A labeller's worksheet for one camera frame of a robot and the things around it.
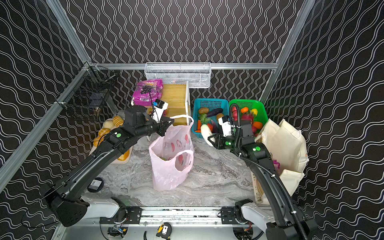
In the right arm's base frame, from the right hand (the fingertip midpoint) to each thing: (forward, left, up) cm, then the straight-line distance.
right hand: (210, 138), depth 71 cm
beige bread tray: (+27, +71, -21) cm, 79 cm away
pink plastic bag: (+5, +23, -25) cm, 34 cm away
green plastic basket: (+36, -40, -22) cm, 58 cm away
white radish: (+3, +2, 0) cm, 4 cm away
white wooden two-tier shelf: (+23, +18, +7) cm, 30 cm away
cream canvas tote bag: (+1, -40, -8) cm, 41 cm away
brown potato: (+43, +2, -23) cm, 49 cm away
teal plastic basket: (+34, +6, -24) cm, 42 cm away
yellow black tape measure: (-35, +22, -24) cm, 48 cm away
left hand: (+4, +16, +10) cm, 19 cm away
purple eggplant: (+40, -6, -22) cm, 46 cm away
